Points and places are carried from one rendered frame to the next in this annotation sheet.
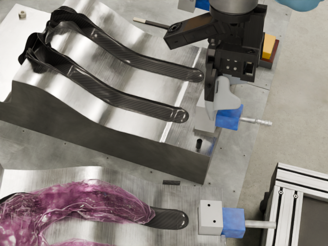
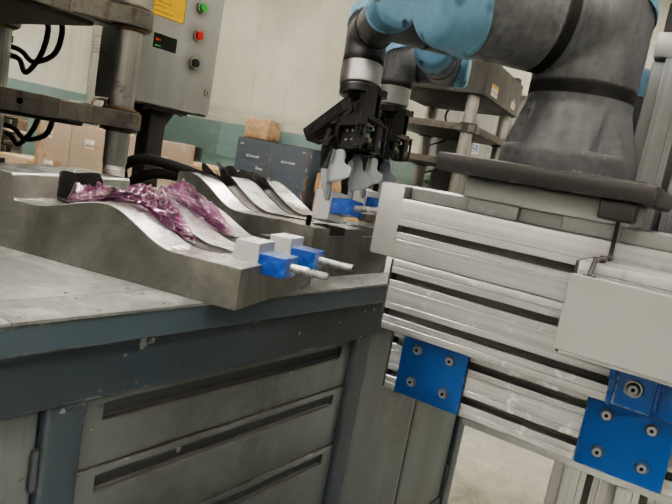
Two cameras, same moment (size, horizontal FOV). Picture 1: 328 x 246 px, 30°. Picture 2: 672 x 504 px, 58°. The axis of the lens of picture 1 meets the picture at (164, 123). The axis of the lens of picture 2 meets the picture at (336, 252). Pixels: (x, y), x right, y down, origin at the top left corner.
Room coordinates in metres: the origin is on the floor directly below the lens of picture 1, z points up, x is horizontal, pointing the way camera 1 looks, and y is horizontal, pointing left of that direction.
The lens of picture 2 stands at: (-0.29, -0.55, 1.01)
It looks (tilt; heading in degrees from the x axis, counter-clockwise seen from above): 8 degrees down; 24
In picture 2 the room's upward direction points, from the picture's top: 10 degrees clockwise
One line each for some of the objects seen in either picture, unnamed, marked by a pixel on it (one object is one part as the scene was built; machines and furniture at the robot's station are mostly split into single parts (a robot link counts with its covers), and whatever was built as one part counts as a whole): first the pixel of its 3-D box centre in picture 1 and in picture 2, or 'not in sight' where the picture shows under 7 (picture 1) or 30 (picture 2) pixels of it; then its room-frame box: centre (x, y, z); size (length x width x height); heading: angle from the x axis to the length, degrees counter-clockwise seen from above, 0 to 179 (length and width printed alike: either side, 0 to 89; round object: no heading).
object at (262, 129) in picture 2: not in sight; (263, 129); (7.02, 4.15, 1.26); 0.42 x 0.33 x 0.29; 87
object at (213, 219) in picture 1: (237, 223); (312, 259); (0.54, -0.15, 0.86); 0.13 x 0.05 x 0.05; 96
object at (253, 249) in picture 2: not in sight; (284, 266); (0.43, -0.16, 0.86); 0.13 x 0.05 x 0.05; 96
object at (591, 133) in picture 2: not in sight; (572, 132); (0.46, -0.48, 1.09); 0.15 x 0.15 x 0.10
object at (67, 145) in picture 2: not in sight; (111, 185); (3.63, 3.39, 0.47); 1.22 x 0.80 x 0.94; 91
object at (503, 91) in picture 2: not in sight; (440, 178); (5.31, 1.03, 1.03); 1.54 x 0.94 x 2.06; 177
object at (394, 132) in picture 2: not in sight; (389, 134); (1.01, -0.05, 1.09); 0.09 x 0.08 x 0.12; 79
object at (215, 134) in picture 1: (206, 130); (326, 235); (0.71, -0.08, 0.87); 0.05 x 0.05 x 0.04; 79
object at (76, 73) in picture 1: (109, 62); (265, 193); (0.80, 0.12, 0.92); 0.35 x 0.16 x 0.09; 79
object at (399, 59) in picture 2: not in sight; (401, 62); (1.02, -0.04, 1.25); 0.09 x 0.08 x 0.11; 98
